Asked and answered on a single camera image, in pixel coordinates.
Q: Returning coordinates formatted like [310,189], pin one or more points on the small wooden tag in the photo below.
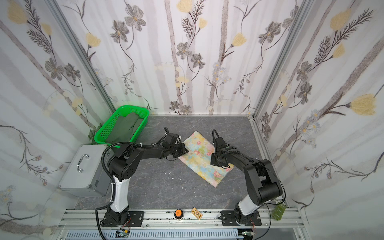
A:
[197,213]

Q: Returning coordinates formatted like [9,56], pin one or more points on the pastel floral skirt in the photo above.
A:
[198,159]

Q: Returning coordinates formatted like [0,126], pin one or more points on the dark green skirt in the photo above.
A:
[124,129]

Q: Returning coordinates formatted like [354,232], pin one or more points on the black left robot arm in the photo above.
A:
[120,162]

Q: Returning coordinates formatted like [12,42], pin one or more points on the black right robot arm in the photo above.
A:
[262,183]

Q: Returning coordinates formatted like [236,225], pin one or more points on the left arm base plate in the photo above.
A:
[131,219]

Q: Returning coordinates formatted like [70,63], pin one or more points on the green plastic basket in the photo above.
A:
[106,128]

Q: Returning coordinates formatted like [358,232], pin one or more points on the orange emergency stop button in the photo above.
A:
[178,214]

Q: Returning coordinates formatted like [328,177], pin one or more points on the grey metal box with handle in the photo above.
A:
[85,176]

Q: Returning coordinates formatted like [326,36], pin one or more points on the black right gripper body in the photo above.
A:
[219,156]

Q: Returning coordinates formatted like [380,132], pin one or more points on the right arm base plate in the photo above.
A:
[234,218]

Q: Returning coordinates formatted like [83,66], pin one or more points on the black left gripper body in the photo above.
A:
[177,148]

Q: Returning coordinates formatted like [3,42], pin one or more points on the white slotted cable duct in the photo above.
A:
[188,234]

